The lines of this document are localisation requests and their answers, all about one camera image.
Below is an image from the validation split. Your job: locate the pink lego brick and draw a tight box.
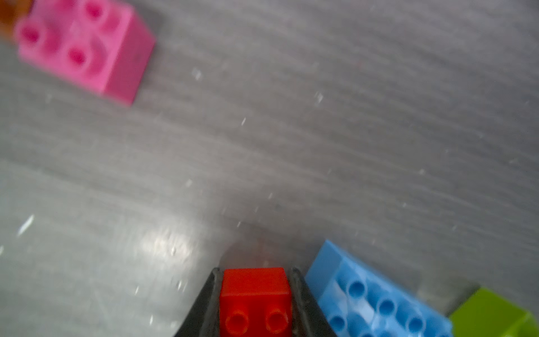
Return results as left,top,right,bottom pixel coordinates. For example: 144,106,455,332
14,0,156,106

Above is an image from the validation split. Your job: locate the blue lego brick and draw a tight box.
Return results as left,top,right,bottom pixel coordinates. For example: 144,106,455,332
305,240,453,336

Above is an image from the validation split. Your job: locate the orange lego brick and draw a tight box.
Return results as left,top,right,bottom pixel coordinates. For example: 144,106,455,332
0,0,33,42

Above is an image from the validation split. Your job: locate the light green lego brick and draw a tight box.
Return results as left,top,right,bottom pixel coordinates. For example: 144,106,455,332
449,287,538,337

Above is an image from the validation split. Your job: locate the red lego brick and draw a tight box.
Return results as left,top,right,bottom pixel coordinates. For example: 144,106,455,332
219,268,293,337

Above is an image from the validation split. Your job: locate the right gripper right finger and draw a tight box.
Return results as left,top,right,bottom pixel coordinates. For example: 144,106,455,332
288,267,336,337

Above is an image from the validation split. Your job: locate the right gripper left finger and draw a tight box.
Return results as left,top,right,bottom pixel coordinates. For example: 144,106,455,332
174,268,223,337

